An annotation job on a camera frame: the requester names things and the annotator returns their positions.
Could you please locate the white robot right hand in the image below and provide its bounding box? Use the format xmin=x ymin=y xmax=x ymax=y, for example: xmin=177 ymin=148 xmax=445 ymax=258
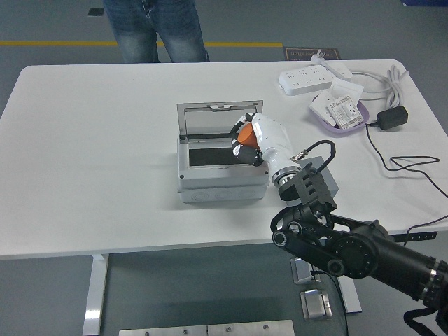
xmin=230 ymin=112 xmax=299 ymax=178

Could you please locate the orange cylindrical battery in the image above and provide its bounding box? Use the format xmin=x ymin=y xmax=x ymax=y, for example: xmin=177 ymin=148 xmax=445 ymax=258
xmin=237 ymin=122 xmax=260 ymax=149

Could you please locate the grey electrical box base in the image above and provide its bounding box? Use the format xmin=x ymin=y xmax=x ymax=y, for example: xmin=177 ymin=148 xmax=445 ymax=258
xmin=176 ymin=136 xmax=271 ymax=205

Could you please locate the clear hinged box lid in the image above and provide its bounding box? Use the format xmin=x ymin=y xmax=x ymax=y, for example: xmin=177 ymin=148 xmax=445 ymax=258
xmin=176 ymin=100 xmax=265 ymax=141

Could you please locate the small white adapter box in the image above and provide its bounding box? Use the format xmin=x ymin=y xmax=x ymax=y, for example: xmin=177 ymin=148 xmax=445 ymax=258
xmin=328 ymin=62 xmax=354 ymax=81

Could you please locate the silver floor socket box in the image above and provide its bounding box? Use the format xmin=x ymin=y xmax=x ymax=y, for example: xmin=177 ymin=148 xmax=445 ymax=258
xmin=290 ymin=257 xmax=321 ymax=286
xmin=300 ymin=288 xmax=334 ymax=321

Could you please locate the white power strip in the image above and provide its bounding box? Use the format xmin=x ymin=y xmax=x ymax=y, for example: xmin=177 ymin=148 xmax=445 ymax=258
xmin=278 ymin=62 xmax=334 ymax=96

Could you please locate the grey block holder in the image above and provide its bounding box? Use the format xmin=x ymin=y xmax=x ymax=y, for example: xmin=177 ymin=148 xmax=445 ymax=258
xmin=279 ymin=155 xmax=340 ymax=203

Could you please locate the labelled white socket panel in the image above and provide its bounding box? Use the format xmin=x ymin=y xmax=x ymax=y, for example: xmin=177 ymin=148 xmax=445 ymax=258
xmin=326 ymin=94 xmax=364 ymax=129

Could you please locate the white square socket panel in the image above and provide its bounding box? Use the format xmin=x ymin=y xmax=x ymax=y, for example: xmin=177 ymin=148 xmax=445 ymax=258
xmin=330 ymin=79 xmax=365 ymax=106

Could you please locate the white power plug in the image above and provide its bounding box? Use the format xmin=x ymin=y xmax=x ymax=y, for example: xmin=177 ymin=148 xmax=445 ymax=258
xmin=309 ymin=52 xmax=330 ymax=69

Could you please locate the brown floor sign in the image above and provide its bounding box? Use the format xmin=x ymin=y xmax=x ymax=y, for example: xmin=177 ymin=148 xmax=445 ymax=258
xmin=283 ymin=47 xmax=342 ymax=62

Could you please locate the purple tray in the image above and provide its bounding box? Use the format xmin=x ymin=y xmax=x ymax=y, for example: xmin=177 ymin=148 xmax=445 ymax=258
xmin=308 ymin=92 xmax=371 ymax=137

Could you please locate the black power adapter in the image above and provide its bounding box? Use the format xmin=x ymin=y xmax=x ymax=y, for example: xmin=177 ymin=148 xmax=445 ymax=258
xmin=377 ymin=105 xmax=410 ymax=132

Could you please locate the person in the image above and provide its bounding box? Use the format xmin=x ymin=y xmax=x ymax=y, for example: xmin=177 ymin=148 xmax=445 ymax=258
xmin=101 ymin=0 xmax=211 ymax=64

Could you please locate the white table leg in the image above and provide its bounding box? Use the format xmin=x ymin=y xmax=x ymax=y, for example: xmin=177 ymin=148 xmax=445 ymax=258
xmin=337 ymin=276 xmax=363 ymax=314
xmin=82 ymin=253 xmax=111 ymax=336

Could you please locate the grey metal floor plate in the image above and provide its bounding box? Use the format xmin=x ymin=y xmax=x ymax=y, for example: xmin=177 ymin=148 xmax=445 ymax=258
xmin=206 ymin=318 xmax=295 ymax=336
xmin=118 ymin=325 xmax=209 ymax=336

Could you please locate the white coiled power cord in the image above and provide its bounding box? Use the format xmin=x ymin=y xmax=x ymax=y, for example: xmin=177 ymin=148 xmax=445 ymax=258
xmin=349 ymin=65 xmax=411 ymax=110

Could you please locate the black floor socket cable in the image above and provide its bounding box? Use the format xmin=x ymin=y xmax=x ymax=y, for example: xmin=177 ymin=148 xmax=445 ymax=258
xmin=311 ymin=269 xmax=349 ymax=336

